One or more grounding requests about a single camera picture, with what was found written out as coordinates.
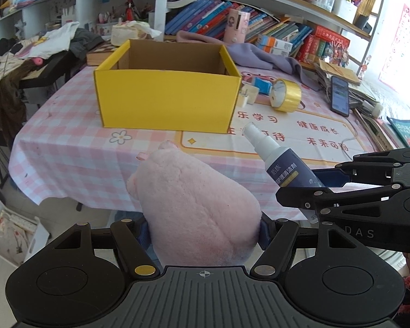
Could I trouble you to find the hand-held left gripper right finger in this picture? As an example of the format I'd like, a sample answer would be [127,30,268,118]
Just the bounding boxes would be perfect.
[251,215,360,279]

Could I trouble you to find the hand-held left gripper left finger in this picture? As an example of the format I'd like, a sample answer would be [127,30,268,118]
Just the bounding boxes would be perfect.
[54,219,160,279]

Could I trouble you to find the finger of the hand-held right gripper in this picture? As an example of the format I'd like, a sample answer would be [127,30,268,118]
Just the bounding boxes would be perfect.
[275,184,402,213]
[312,148,410,188]

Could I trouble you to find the white and navy spray bottle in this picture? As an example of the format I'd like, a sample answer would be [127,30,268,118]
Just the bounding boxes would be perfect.
[242,122,326,224]

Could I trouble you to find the pink plush pig toy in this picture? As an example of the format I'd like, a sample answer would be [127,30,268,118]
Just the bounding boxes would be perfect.
[126,141,262,267]

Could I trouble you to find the yellow tape roll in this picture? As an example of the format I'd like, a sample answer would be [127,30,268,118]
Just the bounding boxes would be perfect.
[270,78,302,113]

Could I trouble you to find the small white plug adapter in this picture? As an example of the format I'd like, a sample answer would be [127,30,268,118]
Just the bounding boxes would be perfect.
[238,85,260,107]

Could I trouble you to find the yellow cardboard box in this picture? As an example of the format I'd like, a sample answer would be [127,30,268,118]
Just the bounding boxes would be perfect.
[94,39,242,134]

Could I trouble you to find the stack of books and papers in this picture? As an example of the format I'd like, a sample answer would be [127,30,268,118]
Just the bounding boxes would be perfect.
[348,85,410,151]

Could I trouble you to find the white power adapter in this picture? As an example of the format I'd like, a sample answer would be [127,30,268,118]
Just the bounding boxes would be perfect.
[362,101,384,119]

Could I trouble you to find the black smartphone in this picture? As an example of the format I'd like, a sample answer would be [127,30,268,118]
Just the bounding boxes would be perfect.
[329,75,350,117]

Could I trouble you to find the green book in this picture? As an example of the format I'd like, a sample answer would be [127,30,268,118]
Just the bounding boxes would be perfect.
[386,118,410,148]

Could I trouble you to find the brown paper envelopes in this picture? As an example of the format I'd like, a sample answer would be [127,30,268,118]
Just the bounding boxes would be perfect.
[314,58,363,87]

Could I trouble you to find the pink checked tablecloth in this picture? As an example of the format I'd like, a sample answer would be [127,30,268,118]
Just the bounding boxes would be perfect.
[8,63,397,220]

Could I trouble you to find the white storage cart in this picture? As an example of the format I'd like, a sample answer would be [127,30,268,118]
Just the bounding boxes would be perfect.
[0,198,50,268]

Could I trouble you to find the colourful acrylic figure stand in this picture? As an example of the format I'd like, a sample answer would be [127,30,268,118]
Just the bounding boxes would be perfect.
[323,39,351,68]

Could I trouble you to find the red boxed book set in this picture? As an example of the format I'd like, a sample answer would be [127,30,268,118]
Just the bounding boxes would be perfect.
[295,25,351,68]

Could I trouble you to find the purple cloth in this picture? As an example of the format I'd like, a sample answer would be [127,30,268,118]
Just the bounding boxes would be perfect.
[176,31,323,91]

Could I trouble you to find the orange and blue boxes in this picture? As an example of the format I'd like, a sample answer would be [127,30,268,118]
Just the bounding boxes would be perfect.
[256,34,293,57]

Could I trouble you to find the pink cylindrical gadget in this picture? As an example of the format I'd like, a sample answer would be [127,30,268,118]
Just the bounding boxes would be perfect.
[224,8,250,44]

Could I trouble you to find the wooden chess box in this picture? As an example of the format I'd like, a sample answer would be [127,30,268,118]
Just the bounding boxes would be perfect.
[86,43,124,66]

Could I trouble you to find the black side table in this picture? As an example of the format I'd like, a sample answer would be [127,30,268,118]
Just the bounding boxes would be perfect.
[19,49,80,104]

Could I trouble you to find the row of blue books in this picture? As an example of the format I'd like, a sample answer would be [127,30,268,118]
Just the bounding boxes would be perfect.
[164,0,315,58]

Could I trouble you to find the cream fabric tissue box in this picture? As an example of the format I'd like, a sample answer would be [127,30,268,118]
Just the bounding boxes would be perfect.
[111,20,163,47]

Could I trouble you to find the pile of clothes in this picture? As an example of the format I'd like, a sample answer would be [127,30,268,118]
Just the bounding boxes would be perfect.
[0,22,105,90]

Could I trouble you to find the white bookshelf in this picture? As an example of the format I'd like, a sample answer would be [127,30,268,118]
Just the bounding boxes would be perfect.
[0,0,386,72]

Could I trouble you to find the white charging cable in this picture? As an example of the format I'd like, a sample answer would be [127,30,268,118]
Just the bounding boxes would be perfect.
[342,109,380,151]

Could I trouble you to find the wall poster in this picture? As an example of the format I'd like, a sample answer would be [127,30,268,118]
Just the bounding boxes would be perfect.
[388,3,410,93]

